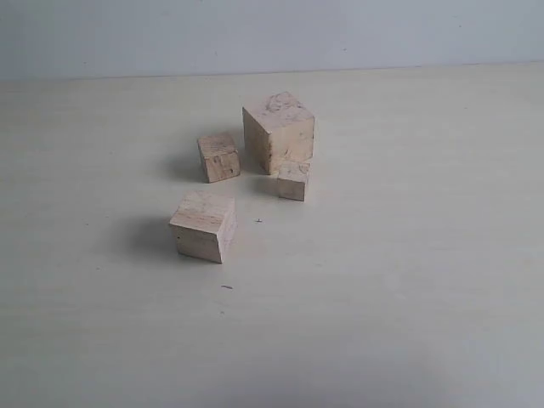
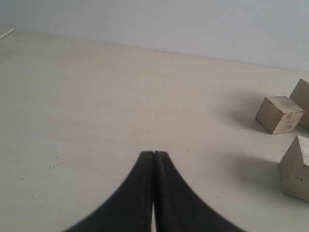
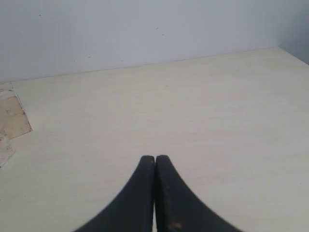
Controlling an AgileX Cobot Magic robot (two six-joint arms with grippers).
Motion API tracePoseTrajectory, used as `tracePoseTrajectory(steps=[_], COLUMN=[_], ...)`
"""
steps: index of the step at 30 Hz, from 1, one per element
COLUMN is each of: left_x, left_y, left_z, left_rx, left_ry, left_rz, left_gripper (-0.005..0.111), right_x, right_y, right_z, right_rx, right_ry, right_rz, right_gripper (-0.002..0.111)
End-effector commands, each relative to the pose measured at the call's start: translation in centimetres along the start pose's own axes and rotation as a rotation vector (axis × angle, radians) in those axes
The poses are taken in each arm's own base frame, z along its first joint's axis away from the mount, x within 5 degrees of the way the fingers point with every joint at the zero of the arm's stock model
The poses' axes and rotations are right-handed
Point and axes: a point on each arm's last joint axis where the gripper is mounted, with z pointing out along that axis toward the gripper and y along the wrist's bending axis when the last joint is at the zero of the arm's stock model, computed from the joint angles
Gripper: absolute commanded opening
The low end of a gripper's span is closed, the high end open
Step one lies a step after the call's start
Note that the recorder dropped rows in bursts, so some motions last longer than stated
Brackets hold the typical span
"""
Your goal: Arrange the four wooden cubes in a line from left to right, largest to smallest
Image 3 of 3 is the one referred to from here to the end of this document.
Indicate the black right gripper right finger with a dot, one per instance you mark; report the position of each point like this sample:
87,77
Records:
177,208

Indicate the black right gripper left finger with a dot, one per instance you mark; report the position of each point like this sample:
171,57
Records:
132,209

